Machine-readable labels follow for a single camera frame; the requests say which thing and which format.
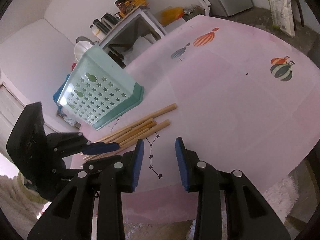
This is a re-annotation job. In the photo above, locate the wooden chopstick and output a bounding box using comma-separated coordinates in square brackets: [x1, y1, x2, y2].
[97, 103, 177, 142]
[83, 119, 170, 162]
[99, 118, 153, 143]
[115, 121, 157, 145]
[84, 125, 151, 160]

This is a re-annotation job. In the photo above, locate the white rice paddle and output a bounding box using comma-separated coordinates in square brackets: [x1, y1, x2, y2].
[74, 41, 93, 61]

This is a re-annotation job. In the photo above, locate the metal ladle spoon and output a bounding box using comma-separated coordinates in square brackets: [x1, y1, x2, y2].
[76, 36, 95, 45]

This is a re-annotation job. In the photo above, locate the blue plastic bag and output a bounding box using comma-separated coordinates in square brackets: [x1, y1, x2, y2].
[53, 74, 70, 113]

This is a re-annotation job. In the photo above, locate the white door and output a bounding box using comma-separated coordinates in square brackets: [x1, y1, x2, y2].
[0, 85, 24, 164]

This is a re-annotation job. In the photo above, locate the mint green utensil caddy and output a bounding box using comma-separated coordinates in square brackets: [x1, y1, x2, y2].
[57, 45, 144, 130]

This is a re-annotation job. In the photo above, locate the pink balloon tablecloth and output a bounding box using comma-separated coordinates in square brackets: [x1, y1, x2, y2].
[81, 16, 319, 223]

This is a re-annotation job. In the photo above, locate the white plastic bottle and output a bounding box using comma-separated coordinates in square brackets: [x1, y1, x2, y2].
[89, 24, 106, 40]

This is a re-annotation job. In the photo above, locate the black thermos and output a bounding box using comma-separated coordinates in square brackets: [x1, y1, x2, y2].
[93, 19, 110, 34]

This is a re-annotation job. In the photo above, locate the white pillow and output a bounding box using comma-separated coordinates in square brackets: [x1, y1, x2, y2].
[123, 33, 156, 66]

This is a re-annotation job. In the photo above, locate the black electric kettle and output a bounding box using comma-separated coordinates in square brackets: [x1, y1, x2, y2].
[101, 13, 119, 29]

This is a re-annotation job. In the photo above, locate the white side table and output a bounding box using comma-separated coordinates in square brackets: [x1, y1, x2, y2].
[99, 5, 168, 49]

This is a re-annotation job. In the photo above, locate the snack packages pile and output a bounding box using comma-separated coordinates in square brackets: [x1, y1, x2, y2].
[114, 0, 149, 18]

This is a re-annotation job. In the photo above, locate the yellow plastic bag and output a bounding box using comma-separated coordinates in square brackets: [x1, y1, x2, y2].
[160, 7, 184, 26]

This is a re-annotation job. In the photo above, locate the rice bag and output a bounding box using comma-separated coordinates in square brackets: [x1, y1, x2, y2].
[268, 0, 295, 37]

